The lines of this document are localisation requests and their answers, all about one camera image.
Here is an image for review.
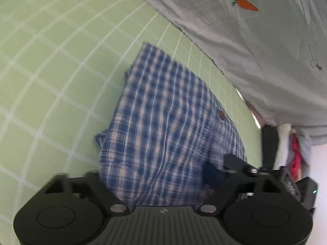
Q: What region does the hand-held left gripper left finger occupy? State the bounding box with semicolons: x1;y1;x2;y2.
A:
43;171;129;213

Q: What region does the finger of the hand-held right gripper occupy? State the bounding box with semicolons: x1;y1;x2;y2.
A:
223;153;282;178

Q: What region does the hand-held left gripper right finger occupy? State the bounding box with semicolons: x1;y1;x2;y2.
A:
199;163;292;214

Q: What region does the blue plaid shirt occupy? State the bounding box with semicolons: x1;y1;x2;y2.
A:
94;41;247;207

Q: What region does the grey folded garment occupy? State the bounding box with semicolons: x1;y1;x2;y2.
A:
298;130;314;179

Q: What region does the red garment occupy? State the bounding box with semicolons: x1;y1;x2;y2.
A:
290;134;303;180

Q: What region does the black folded cloth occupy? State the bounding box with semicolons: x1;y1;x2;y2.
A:
261;124;278;170

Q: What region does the grey carrot print sheet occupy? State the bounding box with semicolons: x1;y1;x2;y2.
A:
112;0;327;147

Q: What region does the green grid mat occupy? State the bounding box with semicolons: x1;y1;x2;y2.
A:
0;0;263;225

